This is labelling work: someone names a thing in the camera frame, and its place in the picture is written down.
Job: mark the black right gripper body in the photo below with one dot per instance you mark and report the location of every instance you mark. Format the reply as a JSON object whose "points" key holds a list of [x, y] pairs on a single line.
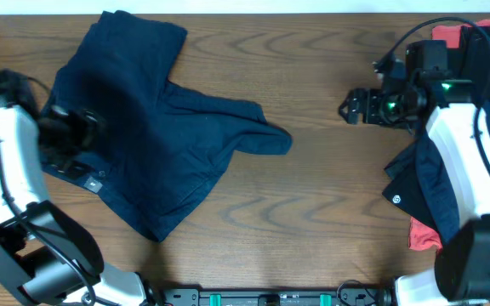
{"points": [[383, 110]]}

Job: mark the red garment in pile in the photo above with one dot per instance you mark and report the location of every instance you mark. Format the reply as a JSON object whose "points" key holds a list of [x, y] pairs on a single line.
{"points": [[421, 236]]}

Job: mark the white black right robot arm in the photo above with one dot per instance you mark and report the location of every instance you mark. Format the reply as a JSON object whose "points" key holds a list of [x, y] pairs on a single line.
{"points": [[457, 125]]}

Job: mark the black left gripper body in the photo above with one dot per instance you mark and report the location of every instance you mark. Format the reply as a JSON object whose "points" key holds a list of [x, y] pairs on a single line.
{"points": [[59, 140]]}

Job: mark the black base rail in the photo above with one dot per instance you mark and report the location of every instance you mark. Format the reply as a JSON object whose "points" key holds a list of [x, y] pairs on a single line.
{"points": [[349, 293]]}

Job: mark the navy blue shorts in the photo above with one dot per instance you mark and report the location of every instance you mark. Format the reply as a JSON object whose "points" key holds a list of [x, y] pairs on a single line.
{"points": [[162, 147]]}

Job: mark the black garment with logo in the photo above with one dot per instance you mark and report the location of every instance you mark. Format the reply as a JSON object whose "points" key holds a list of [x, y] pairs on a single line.
{"points": [[472, 62]]}

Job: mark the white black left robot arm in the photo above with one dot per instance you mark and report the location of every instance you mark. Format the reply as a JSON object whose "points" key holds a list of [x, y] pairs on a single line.
{"points": [[46, 257]]}

